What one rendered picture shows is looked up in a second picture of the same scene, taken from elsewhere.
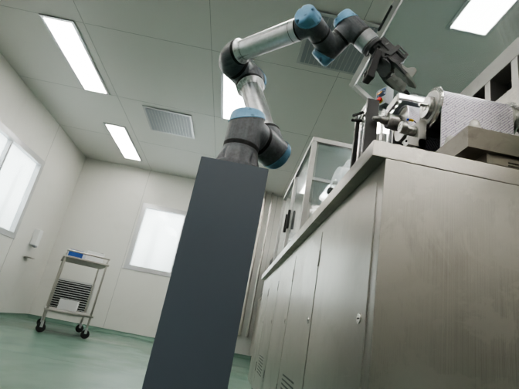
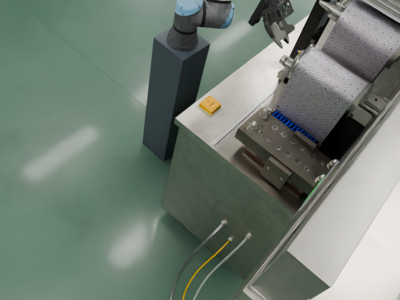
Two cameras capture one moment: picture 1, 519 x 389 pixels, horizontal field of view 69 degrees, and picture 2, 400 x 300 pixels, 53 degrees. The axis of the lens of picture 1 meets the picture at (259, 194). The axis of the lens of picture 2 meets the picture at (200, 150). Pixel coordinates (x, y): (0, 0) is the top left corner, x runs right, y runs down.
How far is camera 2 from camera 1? 1.94 m
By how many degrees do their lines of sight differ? 78
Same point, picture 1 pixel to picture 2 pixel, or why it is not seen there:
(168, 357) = (151, 113)
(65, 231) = not seen: outside the picture
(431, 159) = (197, 139)
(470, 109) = (312, 88)
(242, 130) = (177, 23)
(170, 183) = not seen: outside the picture
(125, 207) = not seen: outside the picture
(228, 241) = (166, 85)
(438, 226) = (194, 162)
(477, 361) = (199, 199)
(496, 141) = (250, 144)
